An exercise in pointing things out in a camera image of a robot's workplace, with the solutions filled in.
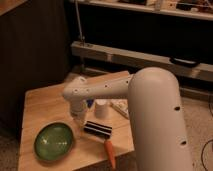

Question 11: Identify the small white object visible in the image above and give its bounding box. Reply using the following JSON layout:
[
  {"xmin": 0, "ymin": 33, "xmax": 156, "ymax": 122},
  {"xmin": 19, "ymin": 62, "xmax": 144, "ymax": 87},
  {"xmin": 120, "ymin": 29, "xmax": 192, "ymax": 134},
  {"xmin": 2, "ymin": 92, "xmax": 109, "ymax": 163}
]
[{"xmin": 110, "ymin": 99, "xmax": 129, "ymax": 119}]

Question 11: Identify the black handle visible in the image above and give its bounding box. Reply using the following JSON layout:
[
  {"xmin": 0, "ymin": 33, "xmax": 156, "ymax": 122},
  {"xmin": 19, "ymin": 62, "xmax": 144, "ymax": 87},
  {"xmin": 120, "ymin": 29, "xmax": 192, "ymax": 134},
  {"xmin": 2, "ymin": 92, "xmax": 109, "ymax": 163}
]
[{"xmin": 169, "ymin": 58, "xmax": 200, "ymax": 68}]

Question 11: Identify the white paper cup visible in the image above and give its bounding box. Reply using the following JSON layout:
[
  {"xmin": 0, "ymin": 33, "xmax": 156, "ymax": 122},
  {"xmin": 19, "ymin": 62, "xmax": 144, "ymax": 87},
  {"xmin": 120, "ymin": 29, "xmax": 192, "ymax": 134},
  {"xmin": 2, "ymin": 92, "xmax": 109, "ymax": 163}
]
[{"xmin": 94, "ymin": 99, "xmax": 108, "ymax": 119}]

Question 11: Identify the vertical metal pole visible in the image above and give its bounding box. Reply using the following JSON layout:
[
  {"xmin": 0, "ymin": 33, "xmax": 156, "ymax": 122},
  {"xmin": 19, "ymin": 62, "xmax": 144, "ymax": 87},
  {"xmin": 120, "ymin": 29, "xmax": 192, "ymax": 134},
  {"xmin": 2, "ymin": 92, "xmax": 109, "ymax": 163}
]
[{"xmin": 74, "ymin": 0, "xmax": 85, "ymax": 45}]

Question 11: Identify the green bowl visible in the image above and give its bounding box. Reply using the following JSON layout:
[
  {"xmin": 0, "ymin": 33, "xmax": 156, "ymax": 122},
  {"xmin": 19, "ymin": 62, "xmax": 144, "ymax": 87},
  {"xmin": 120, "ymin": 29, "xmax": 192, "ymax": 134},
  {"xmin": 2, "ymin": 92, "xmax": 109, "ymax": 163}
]
[{"xmin": 34, "ymin": 122, "xmax": 74, "ymax": 162}]

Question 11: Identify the black cable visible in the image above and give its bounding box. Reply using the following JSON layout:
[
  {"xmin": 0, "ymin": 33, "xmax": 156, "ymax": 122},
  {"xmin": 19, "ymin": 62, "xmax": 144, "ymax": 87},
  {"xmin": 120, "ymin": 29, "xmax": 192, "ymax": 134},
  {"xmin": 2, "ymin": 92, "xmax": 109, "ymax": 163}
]
[{"xmin": 200, "ymin": 96, "xmax": 213, "ymax": 169}]

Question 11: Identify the orange carrot toy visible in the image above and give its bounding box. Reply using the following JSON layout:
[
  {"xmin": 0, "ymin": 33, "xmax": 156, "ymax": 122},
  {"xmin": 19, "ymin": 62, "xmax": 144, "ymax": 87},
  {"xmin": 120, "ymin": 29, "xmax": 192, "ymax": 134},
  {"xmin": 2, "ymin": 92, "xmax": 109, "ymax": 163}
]
[{"xmin": 104, "ymin": 140, "xmax": 116, "ymax": 170}]

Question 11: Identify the metal shelf rack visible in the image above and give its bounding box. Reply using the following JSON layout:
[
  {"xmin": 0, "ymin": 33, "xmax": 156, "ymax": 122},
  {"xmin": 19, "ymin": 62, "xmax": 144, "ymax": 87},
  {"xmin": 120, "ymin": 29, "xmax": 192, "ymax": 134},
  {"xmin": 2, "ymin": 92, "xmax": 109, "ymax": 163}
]
[{"xmin": 71, "ymin": 0, "xmax": 213, "ymax": 82}]

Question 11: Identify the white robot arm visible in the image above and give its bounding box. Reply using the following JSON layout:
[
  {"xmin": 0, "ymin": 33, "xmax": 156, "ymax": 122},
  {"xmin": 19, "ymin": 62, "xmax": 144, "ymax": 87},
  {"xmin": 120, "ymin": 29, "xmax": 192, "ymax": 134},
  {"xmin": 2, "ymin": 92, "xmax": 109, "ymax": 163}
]
[{"xmin": 63, "ymin": 67, "xmax": 193, "ymax": 171}]

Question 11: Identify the blue sponge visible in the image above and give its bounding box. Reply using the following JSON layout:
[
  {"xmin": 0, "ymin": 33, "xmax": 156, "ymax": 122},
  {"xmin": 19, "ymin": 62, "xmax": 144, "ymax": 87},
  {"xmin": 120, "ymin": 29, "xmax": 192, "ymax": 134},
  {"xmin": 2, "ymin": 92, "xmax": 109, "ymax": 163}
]
[{"xmin": 87, "ymin": 99, "xmax": 94, "ymax": 108}]

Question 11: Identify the black white striped eraser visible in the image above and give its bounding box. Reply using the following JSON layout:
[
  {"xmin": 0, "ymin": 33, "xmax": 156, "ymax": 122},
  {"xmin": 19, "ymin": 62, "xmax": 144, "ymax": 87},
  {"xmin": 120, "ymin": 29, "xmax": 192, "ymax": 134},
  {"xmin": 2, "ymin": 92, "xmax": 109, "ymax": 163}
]
[{"xmin": 83, "ymin": 121, "xmax": 112, "ymax": 138}]

